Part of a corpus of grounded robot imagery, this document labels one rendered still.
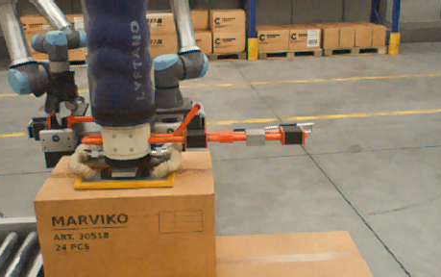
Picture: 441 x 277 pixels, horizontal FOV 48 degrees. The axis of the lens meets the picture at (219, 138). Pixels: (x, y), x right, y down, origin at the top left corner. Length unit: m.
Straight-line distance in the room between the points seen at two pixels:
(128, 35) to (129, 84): 0.16
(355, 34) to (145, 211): 8.34
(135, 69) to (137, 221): 0.51
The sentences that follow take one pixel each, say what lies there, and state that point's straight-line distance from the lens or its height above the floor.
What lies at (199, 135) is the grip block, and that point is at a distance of 1.74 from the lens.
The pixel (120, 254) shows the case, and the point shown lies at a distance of 1.79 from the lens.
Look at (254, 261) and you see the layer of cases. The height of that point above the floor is 0.54.
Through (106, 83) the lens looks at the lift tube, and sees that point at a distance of 1.66.
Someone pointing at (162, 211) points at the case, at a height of 0.88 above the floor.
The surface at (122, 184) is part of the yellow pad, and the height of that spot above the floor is 0.96.
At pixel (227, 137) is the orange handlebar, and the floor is 1.08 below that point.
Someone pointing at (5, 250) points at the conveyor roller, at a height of 0.54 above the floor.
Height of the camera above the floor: 1.67
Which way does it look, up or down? 19 degrees down
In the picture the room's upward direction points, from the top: 1 degrees counter-clockwise
